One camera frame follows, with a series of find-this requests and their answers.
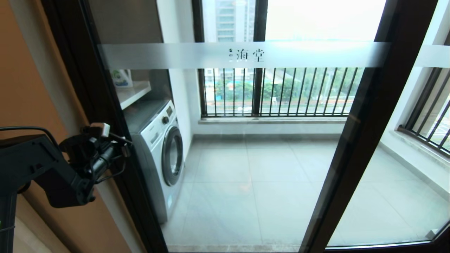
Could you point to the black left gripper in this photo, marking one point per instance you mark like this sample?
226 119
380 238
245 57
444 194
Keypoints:
107 160

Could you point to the glass door with printed characters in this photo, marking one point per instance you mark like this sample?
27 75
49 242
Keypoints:
357 140

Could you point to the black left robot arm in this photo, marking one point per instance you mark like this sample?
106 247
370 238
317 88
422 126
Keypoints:
35 165

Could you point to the silver front-load washing machine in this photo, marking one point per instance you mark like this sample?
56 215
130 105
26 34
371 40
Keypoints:
173 154

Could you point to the white stone shelf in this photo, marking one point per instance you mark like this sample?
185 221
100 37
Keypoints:
133 94

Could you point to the white detergent bottle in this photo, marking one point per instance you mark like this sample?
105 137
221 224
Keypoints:
122 79

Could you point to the long grey stone window sill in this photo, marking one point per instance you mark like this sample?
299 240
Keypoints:
281 120

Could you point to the black long window railing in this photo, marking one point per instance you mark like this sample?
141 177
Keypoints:
299 114

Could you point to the short grey stone window sill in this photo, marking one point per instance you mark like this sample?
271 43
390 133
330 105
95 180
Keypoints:
420 146

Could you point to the black short window railing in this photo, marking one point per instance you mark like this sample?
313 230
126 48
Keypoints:
423 137

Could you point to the black sliding door frame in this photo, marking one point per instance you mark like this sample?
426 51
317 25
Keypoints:
436 55

